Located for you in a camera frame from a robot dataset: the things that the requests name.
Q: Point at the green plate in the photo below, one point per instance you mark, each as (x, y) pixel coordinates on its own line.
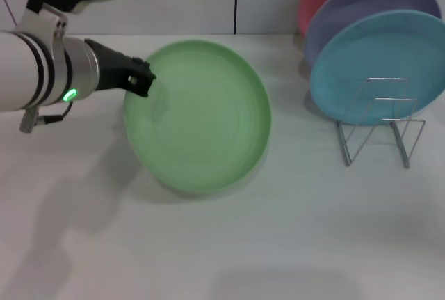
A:
(201, 115)

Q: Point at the purple plate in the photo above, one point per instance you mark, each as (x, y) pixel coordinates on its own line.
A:
(365, 0)

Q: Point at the teal plate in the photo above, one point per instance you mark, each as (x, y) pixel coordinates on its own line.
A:
(375, 53)

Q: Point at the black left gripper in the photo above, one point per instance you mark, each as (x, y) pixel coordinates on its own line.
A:
(111, 70)

